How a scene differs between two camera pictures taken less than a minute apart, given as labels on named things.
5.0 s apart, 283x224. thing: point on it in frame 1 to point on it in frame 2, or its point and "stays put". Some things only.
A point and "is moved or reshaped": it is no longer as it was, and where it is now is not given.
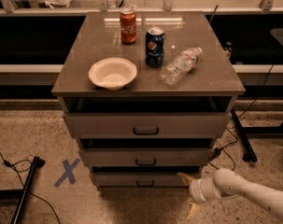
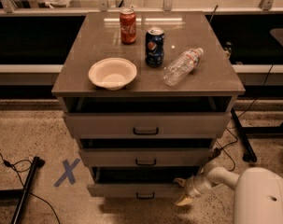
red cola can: x=128 y=26 stays put
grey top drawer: x=148 y=125 stays put
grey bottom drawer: x=139 y=179 is moved or reshaped
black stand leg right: x=241 y=132 stays put
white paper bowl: x=113 y=73 stays put
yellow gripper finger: x=186 y=177 to x=180 y=181
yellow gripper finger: x=194 y=208 to x=183 y=201
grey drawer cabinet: x=145 y=113 stays put
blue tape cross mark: x=68 y=172 stays put
